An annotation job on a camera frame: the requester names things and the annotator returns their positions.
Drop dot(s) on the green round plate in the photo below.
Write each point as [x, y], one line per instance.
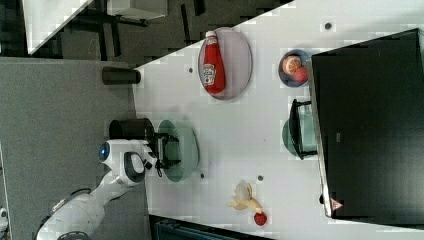
[307, 135]

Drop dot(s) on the red ketchup bottle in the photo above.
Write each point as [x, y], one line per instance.
[213, 67]

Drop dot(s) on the orange fruit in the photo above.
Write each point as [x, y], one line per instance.
[291, 64]

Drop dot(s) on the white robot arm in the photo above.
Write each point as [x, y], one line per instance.
[78, 217]

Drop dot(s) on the blue small bowl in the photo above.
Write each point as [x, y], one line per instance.
[289, 80]

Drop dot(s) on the dark teal crate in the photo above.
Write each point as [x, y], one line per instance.
[170, 229]

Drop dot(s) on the grey oval plate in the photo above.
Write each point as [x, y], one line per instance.
[237, 60]

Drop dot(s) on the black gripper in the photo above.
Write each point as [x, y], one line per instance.
[160, 141]

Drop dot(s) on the green plastic strainer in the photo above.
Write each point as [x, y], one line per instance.
[186, 150]

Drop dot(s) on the black cylinder post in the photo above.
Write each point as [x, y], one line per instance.
[120, 76]

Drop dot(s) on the peeled banana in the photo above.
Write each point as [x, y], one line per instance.
[244, 199]

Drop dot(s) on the white background table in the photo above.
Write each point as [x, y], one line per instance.
[44, 18]

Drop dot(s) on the black cylinder cup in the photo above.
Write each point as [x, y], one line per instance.
[141, 129]

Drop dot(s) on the red strawberry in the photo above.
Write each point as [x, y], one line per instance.
[260, 219]

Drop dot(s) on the black oven appliance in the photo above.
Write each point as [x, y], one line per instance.
[368, 112]

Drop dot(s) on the black oven door handle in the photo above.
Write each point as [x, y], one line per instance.
[296, 110]

